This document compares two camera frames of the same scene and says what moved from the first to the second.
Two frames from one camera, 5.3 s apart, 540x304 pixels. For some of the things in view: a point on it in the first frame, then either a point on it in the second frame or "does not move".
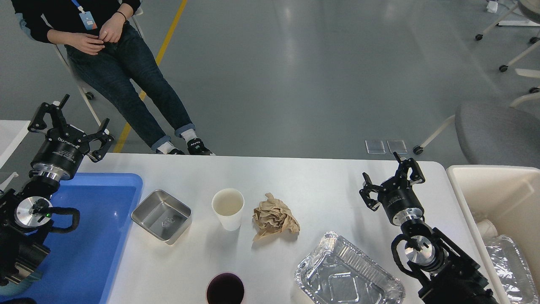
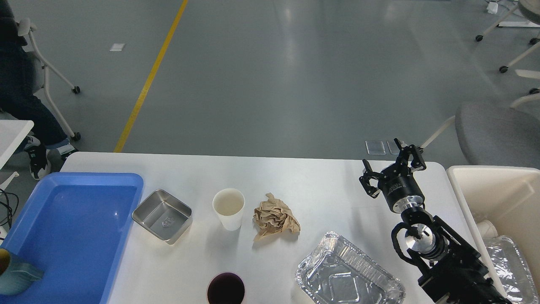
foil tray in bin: x=514 y=271 does not move
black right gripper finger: x=368 y=187 to x=365 y=180
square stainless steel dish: x=164 y=215 does not move
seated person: x=125 y=74 to x=47 y=139
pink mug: x=225 y=288 does not move
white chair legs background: x=527 y=72 does not move
